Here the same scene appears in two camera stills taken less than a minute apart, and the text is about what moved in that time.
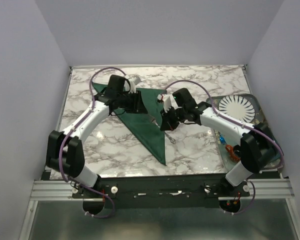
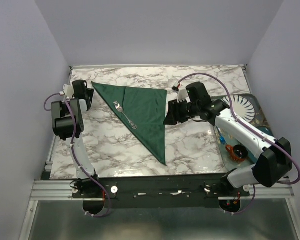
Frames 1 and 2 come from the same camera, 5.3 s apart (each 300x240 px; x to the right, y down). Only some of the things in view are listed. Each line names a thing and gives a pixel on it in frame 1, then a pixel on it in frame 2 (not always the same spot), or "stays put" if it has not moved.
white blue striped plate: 238,107 stays put
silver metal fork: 171,139 → 119,108
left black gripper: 139,106 → 90,91
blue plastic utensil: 222,139 stays put
